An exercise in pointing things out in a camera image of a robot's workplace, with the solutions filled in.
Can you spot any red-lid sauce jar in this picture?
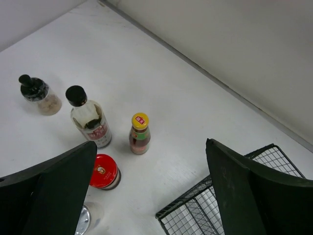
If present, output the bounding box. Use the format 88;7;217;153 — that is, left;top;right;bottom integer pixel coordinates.
89;154;121;190

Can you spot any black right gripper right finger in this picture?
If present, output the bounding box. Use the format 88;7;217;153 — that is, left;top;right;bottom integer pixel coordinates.
206;139;313;235

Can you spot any tall black-cap sauce bottle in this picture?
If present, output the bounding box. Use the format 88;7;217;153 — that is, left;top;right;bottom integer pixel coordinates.
66;85;112;148

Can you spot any silver-lid shaker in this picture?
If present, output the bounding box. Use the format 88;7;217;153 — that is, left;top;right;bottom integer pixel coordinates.
75;202;104;235

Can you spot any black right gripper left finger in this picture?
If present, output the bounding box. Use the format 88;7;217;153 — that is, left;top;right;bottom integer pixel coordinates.
0;141;97;235

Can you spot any yellow-cap sauce bottle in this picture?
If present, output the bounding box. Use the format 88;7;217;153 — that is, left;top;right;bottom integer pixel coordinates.
129;113;151;155

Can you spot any black wire rack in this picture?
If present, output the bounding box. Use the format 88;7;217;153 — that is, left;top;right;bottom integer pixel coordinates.
155;143;305;235

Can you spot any black-lid spice jar, brown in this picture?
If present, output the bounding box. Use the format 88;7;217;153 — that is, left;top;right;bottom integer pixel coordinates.
19;74;62;116

